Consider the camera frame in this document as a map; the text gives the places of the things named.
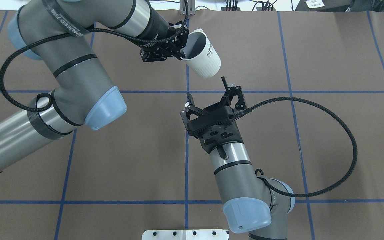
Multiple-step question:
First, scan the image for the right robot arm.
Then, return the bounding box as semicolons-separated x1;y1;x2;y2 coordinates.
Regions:
180;77;295;240

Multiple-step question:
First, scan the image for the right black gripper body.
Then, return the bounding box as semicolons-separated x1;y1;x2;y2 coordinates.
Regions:
186;103;244;154

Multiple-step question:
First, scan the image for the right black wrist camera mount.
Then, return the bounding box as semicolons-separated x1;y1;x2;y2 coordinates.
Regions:
187;105;244;154

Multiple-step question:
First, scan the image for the black box with label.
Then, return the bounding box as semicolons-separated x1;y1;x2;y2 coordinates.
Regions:
294;0;384;12

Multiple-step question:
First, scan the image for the right USB hub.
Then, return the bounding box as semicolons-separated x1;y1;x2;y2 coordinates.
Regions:
260;1;275;12

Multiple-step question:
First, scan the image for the white ribbed HOME mug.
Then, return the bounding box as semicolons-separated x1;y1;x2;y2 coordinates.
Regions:
180;29;221;79

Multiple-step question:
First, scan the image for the brown table mat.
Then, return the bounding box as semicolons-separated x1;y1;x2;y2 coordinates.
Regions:
0;9;384;240

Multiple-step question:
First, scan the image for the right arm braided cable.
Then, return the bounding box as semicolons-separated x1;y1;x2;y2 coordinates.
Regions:
232;97;358;197

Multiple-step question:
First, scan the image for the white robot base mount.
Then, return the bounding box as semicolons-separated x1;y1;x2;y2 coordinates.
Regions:
141;229;230;240

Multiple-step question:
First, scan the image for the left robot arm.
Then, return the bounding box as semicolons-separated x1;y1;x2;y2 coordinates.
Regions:
0;0;189;173

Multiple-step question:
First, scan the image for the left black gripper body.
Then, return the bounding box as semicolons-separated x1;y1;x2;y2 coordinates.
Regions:
139;10;177;40

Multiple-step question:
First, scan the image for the grey aluminium camera post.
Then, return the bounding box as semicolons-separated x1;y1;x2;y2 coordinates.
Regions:
179;0;196;16

